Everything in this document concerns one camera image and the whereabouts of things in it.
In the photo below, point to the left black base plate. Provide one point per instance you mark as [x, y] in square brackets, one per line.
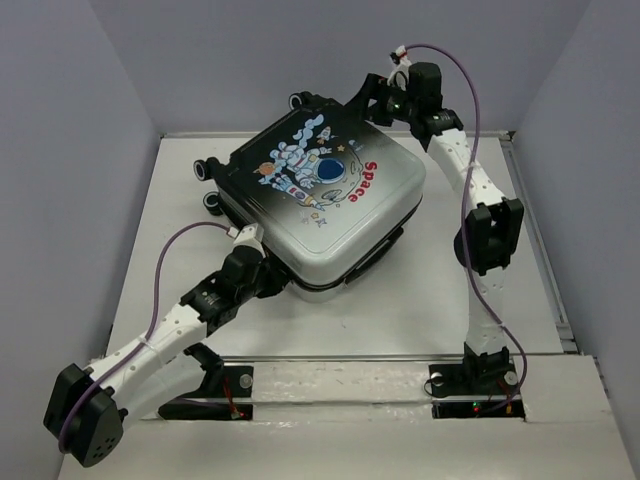
[225, 395]

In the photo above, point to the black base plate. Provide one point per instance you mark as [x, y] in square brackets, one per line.
[454, 396]
[225, 395]

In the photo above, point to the black suitcase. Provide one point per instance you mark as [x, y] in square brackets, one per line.
[331, 192]

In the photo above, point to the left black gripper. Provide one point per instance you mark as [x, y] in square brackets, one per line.
[277, 278]

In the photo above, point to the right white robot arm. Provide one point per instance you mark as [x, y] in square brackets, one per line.
[490, 222]

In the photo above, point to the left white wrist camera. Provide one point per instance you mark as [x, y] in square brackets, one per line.
[251, 236]

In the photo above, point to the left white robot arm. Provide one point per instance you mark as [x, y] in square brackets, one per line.
[89, 406]

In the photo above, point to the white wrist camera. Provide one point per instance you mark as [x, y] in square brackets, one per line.
[251, 236]
[399, 76]

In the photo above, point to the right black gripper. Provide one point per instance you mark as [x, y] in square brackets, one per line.
[375, 87]

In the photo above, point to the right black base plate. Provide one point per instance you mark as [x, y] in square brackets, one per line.
[454, 396]

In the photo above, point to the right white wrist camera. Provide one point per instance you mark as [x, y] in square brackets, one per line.
[399, 76]

